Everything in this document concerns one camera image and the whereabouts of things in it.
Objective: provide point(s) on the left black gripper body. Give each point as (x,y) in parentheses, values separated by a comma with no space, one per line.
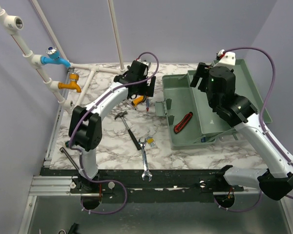
(142,89)

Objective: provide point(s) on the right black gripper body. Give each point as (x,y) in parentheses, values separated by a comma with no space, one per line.
(211,101)

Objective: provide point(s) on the red black utility knife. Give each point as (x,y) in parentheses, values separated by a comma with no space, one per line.
(181,125)

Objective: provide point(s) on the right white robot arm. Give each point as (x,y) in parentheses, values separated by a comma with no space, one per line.
(276,181)

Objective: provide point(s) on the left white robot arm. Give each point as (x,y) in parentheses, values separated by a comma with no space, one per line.
(85,130)

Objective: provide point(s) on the small red blue screwdriver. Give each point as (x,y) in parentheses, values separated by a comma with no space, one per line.
(147,105)

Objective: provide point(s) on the orange plastic tap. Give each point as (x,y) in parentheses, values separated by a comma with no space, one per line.
(73,83)

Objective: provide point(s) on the yellow hex key set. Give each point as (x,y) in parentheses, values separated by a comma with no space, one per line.
(150,141)

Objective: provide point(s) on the blue plastic tap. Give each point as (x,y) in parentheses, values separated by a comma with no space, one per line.
(54,57)

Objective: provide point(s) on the silver open-end wrench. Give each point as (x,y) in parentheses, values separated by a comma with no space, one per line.
(146,172)

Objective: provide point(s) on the silver socket bar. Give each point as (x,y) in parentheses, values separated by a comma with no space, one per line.
(64,151)

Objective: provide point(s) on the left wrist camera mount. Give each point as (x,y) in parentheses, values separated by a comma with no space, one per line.
(145,62)

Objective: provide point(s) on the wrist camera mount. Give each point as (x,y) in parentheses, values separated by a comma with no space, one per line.
(226,59)
(145,62)

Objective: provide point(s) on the yellow handle tool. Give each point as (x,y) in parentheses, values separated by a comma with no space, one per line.
(138,100)

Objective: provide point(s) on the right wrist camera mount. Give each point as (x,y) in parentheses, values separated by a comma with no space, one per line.
(226,59)

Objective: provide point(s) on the claw hammer black handle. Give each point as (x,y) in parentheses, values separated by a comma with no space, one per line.
(121,115)

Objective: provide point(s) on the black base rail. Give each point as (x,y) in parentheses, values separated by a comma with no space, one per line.
(127,186)

